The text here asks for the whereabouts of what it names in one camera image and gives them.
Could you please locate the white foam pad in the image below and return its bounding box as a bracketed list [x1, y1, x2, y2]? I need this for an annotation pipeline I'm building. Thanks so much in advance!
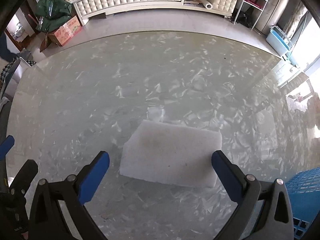
[119, 120, 223, 188]

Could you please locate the blue plastic basket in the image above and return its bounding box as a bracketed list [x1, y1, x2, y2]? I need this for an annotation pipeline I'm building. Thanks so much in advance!
[285, 166, 320, 240]

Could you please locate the light blue plastic bin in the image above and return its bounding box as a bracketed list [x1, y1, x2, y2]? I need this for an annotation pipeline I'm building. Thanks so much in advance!
[266, 25, 293, 57]

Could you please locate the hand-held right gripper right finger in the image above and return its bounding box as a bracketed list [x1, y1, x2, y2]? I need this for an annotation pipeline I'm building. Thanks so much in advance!
[211, 150, 293, 240]

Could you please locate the paper towel roll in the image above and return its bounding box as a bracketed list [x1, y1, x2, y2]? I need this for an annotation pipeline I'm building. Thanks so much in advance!
[199, 0, 213, 12]

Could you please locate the green plastic bag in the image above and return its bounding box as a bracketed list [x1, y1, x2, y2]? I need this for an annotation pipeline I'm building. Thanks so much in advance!
[35, 0, 73, 33]

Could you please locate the checked cloth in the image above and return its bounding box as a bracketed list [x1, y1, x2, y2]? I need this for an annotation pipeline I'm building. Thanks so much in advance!
[0, 60, 19, 93]

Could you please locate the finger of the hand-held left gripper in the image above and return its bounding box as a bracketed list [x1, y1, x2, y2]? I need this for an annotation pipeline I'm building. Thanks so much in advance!
[0, 135, 15, 161]
[9, 159, 39, 196]

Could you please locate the grey standing air conditioner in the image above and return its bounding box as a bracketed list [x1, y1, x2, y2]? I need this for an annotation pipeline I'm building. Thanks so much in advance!
[255, 0, 293, 33]

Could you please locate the patterned curtain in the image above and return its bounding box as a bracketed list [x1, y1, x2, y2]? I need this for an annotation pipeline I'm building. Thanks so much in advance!
[285, 4, 310, 40]

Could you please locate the printed cardboard box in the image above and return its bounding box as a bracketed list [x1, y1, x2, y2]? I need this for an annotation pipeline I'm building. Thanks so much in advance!
[40, 15, 82, 53]

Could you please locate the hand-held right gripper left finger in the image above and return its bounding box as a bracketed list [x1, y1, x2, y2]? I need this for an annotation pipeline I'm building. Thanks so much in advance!
[28, 151, 110, 240]

